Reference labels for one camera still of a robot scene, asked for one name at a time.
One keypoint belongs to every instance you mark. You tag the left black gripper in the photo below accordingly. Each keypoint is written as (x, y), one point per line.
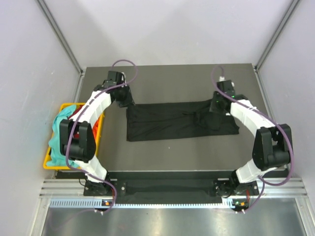
(129, 100)

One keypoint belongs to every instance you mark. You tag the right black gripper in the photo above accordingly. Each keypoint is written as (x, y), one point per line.
(213, 107)

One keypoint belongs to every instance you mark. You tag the black t-shirt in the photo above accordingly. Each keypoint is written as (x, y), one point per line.
(167, 121)

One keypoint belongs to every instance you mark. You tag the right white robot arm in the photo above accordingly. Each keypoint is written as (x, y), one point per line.
(272, 146)

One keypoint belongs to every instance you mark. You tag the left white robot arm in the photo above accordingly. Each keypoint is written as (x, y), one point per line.
(77, 141)

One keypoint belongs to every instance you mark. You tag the dark red t-shirt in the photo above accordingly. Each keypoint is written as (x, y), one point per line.
(76, 111)

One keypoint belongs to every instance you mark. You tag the orange t-shirt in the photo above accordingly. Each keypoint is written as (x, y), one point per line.
(95, 128)

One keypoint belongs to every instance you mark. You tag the teal t-shirt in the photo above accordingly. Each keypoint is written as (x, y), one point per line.
(58, 159)

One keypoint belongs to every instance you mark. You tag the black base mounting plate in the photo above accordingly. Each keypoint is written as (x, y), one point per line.
(168, 187)

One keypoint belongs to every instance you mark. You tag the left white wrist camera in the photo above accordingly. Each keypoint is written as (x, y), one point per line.
(123, 78)

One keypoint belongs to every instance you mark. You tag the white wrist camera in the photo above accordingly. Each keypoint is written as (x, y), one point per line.
(221, 78)
(123, 78)

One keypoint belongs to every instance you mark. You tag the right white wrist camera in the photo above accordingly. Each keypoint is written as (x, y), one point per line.
(221, 78)

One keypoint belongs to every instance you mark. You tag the slotted grey cable duct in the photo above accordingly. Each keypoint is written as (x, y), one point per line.
(103, 203)

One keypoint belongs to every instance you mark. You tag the left aluminium frame post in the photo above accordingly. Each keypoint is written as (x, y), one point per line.
(58, 33)

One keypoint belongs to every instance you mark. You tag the aluminium frame post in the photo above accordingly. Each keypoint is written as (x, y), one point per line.
(293, 5)
(58, 33)

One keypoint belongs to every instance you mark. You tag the right aluminium frame post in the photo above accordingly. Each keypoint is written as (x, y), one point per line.
(293, 5)

